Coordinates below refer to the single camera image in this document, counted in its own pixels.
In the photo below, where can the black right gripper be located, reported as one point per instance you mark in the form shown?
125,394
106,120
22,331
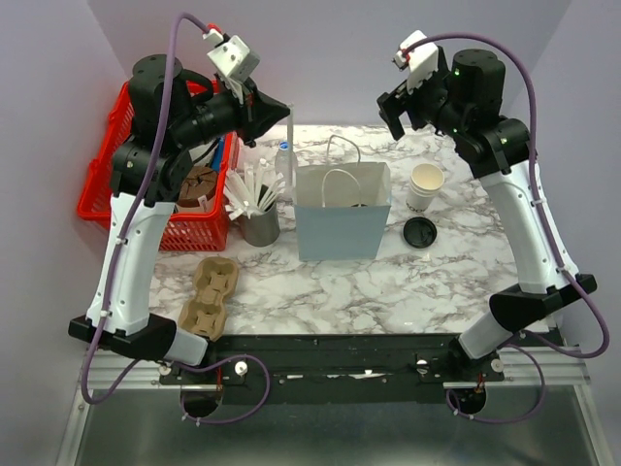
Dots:
404,100

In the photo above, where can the brown round chocolate cake box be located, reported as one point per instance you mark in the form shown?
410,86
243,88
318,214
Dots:
197,193

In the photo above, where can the brown cardboard cup carrier stack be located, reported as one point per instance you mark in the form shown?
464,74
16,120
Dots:
204,314

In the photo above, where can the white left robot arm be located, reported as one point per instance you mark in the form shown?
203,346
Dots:
148,169

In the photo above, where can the grey metal straw holder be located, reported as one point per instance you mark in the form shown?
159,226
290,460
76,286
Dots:
261,230

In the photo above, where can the red plastic shopping basket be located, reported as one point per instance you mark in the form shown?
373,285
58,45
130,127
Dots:
184,231

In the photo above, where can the stack of white paper cups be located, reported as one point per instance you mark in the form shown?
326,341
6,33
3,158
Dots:
425,182

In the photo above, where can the clear water bottle blue cap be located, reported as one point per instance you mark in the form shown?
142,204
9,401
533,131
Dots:
283,163

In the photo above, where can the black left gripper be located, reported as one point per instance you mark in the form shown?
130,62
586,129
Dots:
256,112

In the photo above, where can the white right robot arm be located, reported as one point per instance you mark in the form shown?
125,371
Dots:
462,99

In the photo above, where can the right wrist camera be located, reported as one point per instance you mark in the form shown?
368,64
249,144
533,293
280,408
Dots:
421,62

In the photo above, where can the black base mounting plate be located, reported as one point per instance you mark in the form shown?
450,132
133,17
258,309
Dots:
336,369

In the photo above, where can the light blue paper bag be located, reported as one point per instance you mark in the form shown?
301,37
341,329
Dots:
327,227

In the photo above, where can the aluminium rail frame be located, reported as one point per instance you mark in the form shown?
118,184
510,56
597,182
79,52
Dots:
545,400

